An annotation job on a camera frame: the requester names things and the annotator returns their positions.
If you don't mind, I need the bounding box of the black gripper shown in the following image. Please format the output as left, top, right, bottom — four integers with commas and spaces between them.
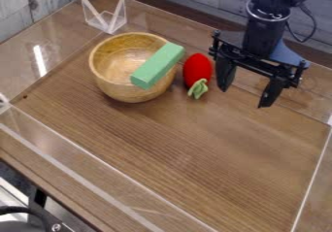
209, 1, 308, 108

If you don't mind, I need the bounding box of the green rectangular block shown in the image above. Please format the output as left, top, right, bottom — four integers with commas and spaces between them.
129, 43, 185, 89

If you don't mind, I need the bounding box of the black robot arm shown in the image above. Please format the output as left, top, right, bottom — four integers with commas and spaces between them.
209, 0, 316, 108

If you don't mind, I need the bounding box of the brown wooden bowl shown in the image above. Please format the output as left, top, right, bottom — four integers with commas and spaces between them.
88, 32, 176, 103

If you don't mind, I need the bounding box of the red toy strawberry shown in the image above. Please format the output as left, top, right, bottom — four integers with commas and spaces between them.
183, 53, 213, 99

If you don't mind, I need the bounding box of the clear acrylic stand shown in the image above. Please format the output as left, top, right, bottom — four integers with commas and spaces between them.
80, 0, 127, 34

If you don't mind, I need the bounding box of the black metal clamp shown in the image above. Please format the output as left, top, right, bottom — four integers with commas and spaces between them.
27, 189, 75, 232

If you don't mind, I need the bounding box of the clear acrylic tray wall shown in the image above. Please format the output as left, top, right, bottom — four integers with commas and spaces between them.
0, 93, 216, 232

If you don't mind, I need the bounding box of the black cable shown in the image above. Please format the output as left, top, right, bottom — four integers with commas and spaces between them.
0, 204, 40, 224

